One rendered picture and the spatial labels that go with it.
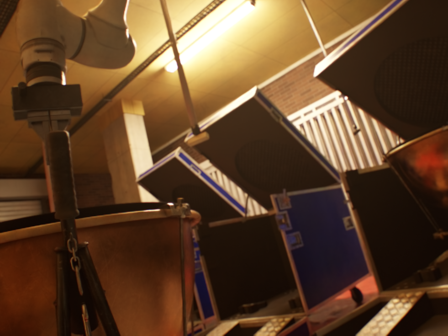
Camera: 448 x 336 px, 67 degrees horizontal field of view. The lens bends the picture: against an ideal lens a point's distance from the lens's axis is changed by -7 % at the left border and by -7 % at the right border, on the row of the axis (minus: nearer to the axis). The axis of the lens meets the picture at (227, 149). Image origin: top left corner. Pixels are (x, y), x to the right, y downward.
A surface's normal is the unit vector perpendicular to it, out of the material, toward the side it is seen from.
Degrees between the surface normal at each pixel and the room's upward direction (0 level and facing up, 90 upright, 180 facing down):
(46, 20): 95
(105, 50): 140
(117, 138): 90
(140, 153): 90
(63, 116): 90
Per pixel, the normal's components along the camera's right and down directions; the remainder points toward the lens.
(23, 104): 0.43, -0.36
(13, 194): 0.72, -0.37
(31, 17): 0.06, -0.27
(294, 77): -0.65, -0.04
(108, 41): 0.70, 0.39
